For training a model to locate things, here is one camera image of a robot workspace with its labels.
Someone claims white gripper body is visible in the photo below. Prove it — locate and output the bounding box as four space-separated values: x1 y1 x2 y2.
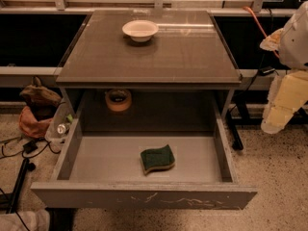
279 2 308 70

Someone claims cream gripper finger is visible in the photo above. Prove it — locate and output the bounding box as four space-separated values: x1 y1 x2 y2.
260 28 283 51
261 70 308 134

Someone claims green and yellow sponge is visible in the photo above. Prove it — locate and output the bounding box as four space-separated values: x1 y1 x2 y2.
141 144 175 174

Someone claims grey cabinet counter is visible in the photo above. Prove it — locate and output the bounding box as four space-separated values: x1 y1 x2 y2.
57 11 241 114

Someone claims grey open drawer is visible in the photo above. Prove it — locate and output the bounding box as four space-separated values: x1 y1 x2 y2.
30 91 258 211

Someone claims black power adapter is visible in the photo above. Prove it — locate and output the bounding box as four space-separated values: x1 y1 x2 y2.
258 66 275 76

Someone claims black metal stand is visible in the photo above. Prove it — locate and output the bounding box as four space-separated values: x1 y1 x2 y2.
225 93 308 151

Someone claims white bowl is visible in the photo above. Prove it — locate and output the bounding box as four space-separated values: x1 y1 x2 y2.
122 20 159 42

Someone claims brown tape roll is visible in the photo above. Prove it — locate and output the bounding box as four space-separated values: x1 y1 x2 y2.
105 89 132 112

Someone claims clear plastic bottle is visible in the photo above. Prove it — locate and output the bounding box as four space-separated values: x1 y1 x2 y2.
45 103 72 144

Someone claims brown cloth bag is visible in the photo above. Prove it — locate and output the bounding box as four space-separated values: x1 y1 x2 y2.
20 76 62 120

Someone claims orange cloth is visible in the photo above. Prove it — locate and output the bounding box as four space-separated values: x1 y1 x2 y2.
18 106 52 139

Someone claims black tripod leg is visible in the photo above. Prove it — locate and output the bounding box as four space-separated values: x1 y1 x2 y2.
6 158 36 214

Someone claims orange cable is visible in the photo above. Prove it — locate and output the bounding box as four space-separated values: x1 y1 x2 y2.
243 6 281 60

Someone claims black floor cable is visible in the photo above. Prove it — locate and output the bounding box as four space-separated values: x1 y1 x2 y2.
0 135 62 161

